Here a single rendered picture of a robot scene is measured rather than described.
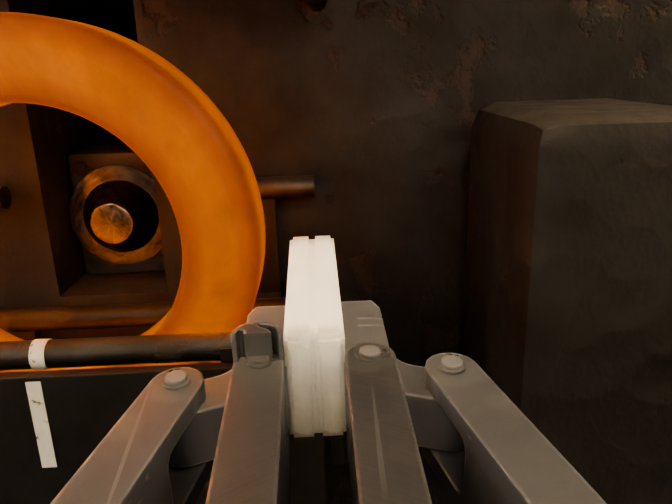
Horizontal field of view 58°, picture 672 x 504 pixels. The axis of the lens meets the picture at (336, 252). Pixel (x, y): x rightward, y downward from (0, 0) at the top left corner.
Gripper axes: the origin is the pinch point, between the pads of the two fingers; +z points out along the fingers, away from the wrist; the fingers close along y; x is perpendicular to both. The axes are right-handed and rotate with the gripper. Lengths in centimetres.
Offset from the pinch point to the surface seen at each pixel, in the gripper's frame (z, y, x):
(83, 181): 18.6, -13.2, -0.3
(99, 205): 16.7, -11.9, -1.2
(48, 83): 7.8, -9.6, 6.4
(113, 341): 5.8, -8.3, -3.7
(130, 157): 19.0, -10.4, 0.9
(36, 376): 4.8, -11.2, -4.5
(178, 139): 7.5, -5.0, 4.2
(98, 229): 16.5, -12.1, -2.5
